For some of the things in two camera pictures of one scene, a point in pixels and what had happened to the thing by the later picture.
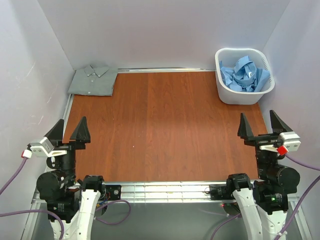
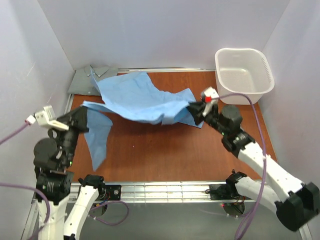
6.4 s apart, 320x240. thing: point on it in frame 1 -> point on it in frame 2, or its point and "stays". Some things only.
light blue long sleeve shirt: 244,76 -> 134,96
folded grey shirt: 93,80 stays
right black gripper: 261,139 -> 200,113
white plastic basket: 228,56 stays
